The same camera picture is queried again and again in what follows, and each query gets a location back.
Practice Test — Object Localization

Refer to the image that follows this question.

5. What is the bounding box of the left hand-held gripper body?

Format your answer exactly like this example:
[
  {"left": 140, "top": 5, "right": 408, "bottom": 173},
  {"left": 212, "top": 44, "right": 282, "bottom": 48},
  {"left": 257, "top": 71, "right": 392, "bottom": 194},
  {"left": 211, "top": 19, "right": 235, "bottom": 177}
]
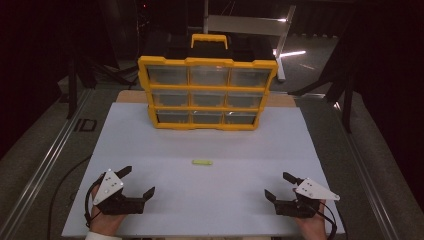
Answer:
[{"left": 92, "top": 169, "right": 146, "bottom": 215}]

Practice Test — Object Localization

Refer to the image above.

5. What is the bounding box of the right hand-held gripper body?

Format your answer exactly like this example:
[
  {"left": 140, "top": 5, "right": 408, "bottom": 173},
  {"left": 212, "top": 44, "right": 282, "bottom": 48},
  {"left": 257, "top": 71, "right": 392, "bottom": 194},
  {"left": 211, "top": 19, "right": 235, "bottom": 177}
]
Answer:
[{"left": 274, "top": 177, "right": 341, "bottom": 219}]

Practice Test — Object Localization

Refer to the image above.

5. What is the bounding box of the yellow drawer organizer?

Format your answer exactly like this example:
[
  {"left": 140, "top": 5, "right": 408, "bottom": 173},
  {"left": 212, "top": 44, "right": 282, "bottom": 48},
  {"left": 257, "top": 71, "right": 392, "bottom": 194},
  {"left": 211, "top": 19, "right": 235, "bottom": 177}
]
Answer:
[{"left": 137, "top": 55, "right": 279, "bottom": 132}]

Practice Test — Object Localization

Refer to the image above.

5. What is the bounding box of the clear plastic drawer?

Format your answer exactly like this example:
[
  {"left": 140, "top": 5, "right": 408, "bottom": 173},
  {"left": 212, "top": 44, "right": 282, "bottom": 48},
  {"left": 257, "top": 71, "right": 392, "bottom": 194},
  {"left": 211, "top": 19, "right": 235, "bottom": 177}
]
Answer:
[{"left": 189, "top": 65, "right": 230, "bottom": 87}]

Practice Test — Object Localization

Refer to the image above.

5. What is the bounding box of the person's left hand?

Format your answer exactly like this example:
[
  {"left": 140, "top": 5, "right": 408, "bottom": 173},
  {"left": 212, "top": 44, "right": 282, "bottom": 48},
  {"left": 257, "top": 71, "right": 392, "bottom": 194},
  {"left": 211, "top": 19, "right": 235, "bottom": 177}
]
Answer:
[{"left": 89, "top": 184, "right": 128, "bottom": 236}]

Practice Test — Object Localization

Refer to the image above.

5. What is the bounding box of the person's right hand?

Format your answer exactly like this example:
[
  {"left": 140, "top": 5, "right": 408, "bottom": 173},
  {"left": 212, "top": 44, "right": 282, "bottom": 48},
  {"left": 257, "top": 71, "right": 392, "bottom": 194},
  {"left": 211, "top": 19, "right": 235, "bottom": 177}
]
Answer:
[{"left": 295, "top": 200, "right": 330, "bottom": 240}]

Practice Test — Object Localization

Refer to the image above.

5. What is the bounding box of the white table board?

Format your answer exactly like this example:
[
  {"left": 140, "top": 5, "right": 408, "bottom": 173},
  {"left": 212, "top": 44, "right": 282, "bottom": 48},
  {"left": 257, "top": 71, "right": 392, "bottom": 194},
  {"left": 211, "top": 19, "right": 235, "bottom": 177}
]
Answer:
[{"left": 61, "top": 101, "right": 346, "bottom": 238}]

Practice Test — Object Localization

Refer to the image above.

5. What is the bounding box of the black tripod stand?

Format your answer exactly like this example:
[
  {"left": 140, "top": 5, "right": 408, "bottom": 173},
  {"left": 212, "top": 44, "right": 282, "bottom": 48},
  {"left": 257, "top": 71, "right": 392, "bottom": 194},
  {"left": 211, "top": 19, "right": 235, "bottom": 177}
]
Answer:
[
  {"left": 64, "top": 49, "right": 136, "bottom": 120},
  {"left": 288, "top": 33, "right": 359, "bottom": 134}
]

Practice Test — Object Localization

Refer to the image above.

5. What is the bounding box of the set of clear small drawers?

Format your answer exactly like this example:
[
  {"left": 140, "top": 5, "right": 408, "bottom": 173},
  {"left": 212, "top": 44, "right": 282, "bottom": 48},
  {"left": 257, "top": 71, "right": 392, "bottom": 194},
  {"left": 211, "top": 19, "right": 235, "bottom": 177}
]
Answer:
[{"left": 146, "top": 65, "right": 272, "bottom": 125}]

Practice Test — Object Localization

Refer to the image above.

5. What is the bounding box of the grey metal stand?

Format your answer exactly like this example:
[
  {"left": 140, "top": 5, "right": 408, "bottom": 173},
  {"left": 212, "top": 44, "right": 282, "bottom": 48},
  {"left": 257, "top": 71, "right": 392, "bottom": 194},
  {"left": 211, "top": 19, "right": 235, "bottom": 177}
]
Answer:
[{"left": 202, "top": 0, "right": 298, "bottom": 83}]

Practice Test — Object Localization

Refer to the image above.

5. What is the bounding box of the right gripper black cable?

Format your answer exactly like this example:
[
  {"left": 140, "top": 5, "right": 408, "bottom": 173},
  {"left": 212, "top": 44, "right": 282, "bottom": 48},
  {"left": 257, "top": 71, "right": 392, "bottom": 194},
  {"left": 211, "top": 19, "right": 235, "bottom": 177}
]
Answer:
[{"left": 308, "top": 201, "right": 338, "bottom": 240}]

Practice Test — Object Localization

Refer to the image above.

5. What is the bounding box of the black floor cable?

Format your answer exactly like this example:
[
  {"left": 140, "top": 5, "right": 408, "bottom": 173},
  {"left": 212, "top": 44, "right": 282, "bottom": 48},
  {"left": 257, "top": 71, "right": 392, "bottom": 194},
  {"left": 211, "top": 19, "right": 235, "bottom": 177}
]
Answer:
[{"left": 47, "top": 155, "right": 92, "bottom": 240}]

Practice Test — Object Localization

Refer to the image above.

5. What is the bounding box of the metal floor rail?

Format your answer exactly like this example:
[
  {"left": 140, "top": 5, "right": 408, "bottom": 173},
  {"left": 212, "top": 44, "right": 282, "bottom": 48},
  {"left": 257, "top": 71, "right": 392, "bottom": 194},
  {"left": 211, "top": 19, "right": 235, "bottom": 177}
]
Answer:
[
  {"left": 333, "top": 99, "right": 401, "bottom": 240},
  {"left": 0, "top": 88, "right": 95, "bottom": 240}
]

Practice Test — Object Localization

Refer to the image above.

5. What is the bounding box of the black toolbox yellow handle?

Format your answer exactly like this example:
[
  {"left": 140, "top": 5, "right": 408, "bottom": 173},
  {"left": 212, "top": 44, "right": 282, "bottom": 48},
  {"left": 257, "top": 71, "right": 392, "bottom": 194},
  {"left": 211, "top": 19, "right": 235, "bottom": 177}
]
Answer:
[{"left": 166, "top": 33, "right": 278, "bottom": 63}]

